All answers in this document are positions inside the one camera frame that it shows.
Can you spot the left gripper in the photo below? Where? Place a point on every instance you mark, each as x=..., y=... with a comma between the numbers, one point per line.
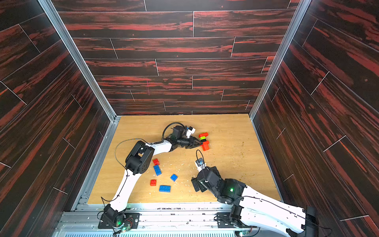
x=191, y=141

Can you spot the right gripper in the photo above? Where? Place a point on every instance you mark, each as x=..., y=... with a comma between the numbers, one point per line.
x=199, y=182

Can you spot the long red lego brick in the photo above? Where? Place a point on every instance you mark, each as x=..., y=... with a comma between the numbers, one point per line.
x=205, y=145
x=203, y=134

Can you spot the small blue lego brick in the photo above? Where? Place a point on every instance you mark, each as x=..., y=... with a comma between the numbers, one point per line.
x=174, y=177

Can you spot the red small lego brick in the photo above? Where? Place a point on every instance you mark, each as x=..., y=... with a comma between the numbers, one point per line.
x=156, y=162
x=153, y=182

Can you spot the long blue lego brick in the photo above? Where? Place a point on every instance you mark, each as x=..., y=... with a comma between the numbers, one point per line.
x=157, y=170
x=165, y=188

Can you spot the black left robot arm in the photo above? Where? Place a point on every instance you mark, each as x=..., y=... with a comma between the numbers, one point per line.
x=137, y=163

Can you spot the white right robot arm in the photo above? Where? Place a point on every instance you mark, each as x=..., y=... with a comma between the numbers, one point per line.
x=252, y=208

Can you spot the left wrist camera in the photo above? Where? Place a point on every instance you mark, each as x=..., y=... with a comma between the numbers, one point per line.
x=190, y=131

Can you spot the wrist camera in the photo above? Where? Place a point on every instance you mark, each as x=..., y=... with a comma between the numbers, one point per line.
x=200, y=164
x=190, y=131

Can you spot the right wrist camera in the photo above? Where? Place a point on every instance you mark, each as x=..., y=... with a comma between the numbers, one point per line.
x=200, y=164

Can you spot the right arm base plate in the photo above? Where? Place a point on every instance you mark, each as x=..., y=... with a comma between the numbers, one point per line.
x=225, y=220

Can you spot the aluminium front rail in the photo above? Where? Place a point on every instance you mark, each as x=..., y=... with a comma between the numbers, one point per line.
x=197, y=219

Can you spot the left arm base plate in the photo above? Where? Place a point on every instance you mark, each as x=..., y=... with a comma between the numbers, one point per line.
x=123, y=221

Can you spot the aluminium corner post right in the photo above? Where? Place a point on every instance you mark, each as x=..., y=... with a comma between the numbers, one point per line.
x=288, y=37

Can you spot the aluminium corner post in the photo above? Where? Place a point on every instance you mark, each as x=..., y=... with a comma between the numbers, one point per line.
x=288, y=37
x=70, y=45

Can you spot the aluminium corner post left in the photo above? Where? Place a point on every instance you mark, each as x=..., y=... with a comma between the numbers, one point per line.
x=70, y=45

